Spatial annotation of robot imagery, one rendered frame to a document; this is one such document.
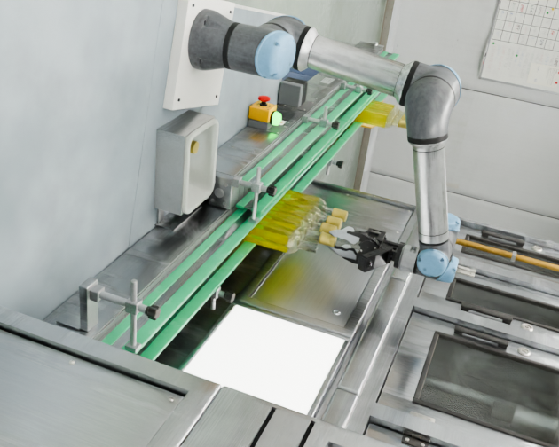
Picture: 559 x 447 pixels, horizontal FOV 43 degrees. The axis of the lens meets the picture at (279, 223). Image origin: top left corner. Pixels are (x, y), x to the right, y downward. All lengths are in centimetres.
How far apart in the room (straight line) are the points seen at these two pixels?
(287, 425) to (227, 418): 9
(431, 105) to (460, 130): 639
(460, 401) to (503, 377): 17
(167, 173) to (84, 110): 39
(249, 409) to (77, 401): 26
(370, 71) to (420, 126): 22
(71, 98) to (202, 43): 45
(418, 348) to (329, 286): 31
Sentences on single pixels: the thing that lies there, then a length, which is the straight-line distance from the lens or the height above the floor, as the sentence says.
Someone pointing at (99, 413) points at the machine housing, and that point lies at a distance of 114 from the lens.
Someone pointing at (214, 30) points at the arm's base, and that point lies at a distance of 179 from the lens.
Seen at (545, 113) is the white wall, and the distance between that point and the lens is 795.
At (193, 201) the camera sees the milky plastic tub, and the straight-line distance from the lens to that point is 190.
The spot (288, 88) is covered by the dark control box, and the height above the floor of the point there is 79.
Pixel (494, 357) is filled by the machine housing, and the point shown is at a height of 168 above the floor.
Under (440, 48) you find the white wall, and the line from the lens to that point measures 789.
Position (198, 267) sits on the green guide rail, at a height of 93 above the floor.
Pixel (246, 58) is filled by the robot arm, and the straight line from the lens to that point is 176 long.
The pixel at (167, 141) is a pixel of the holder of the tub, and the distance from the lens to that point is 179.
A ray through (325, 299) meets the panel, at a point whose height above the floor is 120.
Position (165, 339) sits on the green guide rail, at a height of 95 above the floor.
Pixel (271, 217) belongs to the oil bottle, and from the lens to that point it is 206.
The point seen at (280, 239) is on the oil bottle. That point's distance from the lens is 200.
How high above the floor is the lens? 156
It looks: 15 degrees down
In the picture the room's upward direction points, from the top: 106 degrees clockwise
